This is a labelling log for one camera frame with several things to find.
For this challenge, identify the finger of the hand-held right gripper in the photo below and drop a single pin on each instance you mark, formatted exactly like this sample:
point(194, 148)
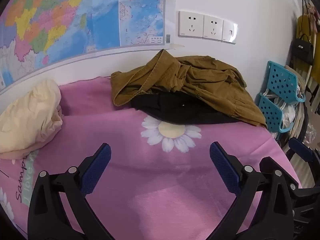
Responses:
point(300, 150)
point(268, 163)

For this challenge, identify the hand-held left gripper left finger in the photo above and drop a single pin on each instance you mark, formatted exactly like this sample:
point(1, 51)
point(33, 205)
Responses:
point(97, 170)

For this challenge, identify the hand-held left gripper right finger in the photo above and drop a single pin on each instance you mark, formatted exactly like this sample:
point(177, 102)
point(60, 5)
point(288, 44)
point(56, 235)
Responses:
point(225, 170)

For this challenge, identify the brown jacket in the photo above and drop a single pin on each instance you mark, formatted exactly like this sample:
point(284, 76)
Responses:
point(200, 80)

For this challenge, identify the beige cloth pile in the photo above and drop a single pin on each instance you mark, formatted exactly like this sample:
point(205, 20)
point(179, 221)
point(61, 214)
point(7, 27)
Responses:
point(301, 120)

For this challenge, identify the white plastic bag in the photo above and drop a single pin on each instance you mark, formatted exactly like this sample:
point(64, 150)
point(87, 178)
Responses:
point(287, 112)

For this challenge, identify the blue perforated plastic basket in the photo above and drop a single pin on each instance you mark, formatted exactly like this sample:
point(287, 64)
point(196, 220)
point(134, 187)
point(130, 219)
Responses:
point(282, 80)
point(270, 112)

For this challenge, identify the pink daisy print blanket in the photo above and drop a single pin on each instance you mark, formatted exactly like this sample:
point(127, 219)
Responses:
point(150, 180)

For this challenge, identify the black garment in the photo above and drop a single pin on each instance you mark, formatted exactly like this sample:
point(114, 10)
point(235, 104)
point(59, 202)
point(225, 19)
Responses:
point(180, 110)

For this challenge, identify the cream garment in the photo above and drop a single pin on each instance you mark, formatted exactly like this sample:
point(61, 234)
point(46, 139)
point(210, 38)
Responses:
point(27, 117)

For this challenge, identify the black handbag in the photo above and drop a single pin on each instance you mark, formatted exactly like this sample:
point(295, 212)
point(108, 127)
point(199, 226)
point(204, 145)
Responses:
point(302, 50)

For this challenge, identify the yellow hanging garment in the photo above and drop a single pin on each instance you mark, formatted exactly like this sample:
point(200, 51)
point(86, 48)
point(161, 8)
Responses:
point(303, 25)

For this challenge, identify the white power socket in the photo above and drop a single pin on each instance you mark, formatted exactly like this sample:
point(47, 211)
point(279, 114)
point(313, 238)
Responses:
point(213, 28)
point(191, 24)

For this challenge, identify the white network wall plate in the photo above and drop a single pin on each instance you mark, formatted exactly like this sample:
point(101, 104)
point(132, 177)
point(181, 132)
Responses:
point(230, 32)

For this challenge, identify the colourful wall map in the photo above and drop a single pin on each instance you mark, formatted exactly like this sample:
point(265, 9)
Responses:
point(50, 17)

